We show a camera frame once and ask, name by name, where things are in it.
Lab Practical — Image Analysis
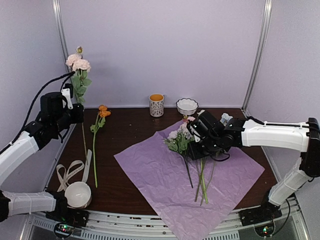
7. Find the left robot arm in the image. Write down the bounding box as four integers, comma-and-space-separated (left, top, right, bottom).
0, 71, 84, 222

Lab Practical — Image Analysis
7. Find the aluminium frame post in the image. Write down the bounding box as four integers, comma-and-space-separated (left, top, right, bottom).
241, 0, 273, 116
52, 0, 70, 72

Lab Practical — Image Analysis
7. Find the patterned mug with orange inside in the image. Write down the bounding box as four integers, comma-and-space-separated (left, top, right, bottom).
149, 93, 165, 118

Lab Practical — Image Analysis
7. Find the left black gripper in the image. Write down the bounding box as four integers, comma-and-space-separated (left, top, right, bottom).
52, 103, 85, 134

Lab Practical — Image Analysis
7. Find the white scalloped bowl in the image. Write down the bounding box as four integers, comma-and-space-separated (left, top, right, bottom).
176, 98, 199, 116

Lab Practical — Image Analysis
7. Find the orange fake flower stem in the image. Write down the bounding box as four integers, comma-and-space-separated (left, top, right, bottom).
90, 104, 111, 188

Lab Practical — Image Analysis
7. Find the white round cup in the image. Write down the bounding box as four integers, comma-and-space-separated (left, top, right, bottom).
64, 181, 92, 209

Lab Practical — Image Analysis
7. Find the left aluminium frame post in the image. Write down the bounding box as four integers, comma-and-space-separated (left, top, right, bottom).
52, 0, 70, 72

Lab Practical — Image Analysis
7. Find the purple hydrangea fake flower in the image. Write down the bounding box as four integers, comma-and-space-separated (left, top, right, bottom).
164, 126, 195, 189

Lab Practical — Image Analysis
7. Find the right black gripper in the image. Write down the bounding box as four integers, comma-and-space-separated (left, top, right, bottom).
187, 135, 222, 160

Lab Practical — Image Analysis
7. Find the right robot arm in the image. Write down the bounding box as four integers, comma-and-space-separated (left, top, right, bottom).
187, 112, 320, 221

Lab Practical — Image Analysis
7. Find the beige ribbon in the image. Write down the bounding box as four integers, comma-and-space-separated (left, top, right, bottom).
56, 149, 93, 192

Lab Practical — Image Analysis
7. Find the pale pink rose stem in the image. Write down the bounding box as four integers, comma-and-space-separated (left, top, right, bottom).
65, 45, 93, 163

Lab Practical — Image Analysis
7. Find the pink fake flower stem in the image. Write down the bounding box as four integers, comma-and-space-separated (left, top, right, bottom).
180, 115, 212, 205

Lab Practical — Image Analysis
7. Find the pink purple wrapping paper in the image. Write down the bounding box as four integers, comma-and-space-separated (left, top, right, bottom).
115, 123, 264, 240

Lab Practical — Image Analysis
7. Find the light blue fake flower stem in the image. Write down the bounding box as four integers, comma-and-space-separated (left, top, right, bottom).
220, 113, 233, 126

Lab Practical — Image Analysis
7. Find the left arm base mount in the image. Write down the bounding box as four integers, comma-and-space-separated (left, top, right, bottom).
45, 207, 90, 240

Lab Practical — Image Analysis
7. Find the right aluminium frame post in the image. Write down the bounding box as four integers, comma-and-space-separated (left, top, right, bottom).
241, 0, 273, 116

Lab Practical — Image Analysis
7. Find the aluminium front rail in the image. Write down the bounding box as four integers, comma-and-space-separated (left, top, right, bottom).
19, 197, 310, 240

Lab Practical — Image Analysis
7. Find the white fake flower stem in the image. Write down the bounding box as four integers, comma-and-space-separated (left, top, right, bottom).
194, 155, 218, 206

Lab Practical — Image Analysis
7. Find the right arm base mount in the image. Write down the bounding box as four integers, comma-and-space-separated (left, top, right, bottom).
239, 207, 282, 238

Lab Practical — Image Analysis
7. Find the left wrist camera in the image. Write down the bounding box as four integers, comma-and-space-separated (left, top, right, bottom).
60, 83, 73, 110

